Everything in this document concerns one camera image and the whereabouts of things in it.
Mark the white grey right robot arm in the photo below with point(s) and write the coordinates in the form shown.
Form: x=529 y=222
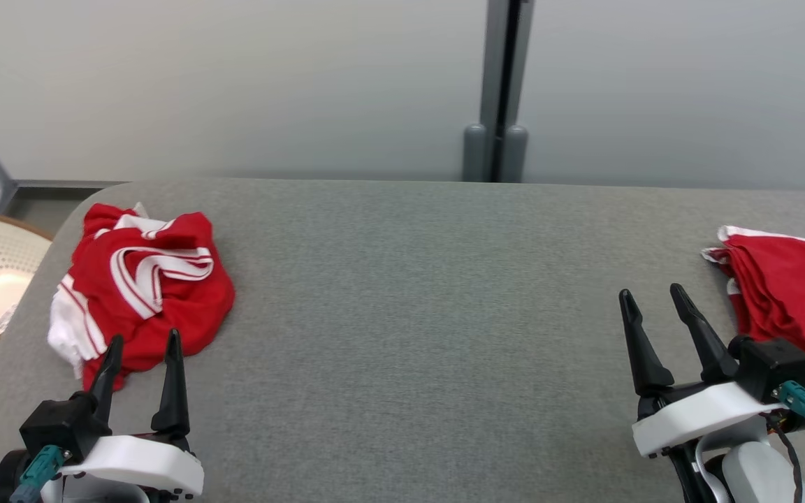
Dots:
x=759 y=471

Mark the grey door frame post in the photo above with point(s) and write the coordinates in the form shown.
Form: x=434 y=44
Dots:
x=497 y=84

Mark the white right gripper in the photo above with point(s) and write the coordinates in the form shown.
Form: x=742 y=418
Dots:
x=703 y=419

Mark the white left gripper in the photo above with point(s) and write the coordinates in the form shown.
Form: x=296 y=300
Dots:
x=144 y=464

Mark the red white basketball jersey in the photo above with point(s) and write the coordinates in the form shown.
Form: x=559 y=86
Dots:
x=186 y=300

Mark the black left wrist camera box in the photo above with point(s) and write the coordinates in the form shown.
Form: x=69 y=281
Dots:
x=60 y=426

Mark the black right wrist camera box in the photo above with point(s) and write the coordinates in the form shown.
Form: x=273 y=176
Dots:
x=769 y=367

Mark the red garment stack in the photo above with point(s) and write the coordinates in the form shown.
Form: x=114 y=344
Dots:
x=794 y=300

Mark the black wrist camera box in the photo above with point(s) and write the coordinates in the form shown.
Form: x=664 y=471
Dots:
x=769 y=367
x=60 y=426

